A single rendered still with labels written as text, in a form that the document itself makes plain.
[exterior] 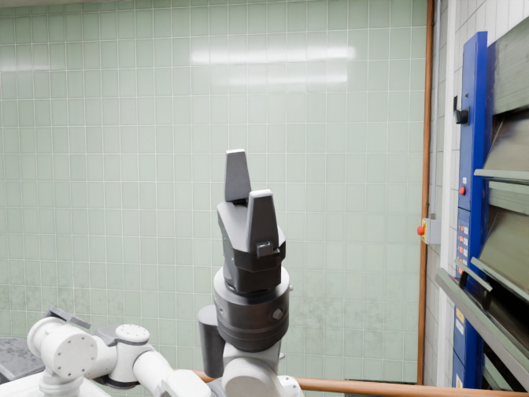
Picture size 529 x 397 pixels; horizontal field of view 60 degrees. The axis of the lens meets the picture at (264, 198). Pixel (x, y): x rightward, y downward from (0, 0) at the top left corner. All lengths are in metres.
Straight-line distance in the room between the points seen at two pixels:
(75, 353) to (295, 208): 1.75
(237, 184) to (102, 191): 2.16
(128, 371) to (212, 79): 1.67
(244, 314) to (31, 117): 2.47
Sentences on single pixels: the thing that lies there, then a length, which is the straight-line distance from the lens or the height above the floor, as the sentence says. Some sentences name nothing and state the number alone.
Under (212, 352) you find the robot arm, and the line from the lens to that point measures 0.61.
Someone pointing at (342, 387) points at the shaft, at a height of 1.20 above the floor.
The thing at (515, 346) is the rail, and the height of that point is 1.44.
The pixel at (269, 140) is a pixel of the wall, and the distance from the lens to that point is 2.36.
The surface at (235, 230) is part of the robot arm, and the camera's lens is 0.48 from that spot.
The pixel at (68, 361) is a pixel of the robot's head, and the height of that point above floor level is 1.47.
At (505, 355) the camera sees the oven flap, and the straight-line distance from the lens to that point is 0.96.
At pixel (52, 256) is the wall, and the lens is 2.87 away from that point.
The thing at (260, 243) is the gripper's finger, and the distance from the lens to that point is 0.44.
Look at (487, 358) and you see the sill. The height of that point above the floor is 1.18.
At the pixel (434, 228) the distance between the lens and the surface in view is 2.05.
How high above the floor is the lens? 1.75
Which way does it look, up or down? 4 degrees down
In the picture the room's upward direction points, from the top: straight up
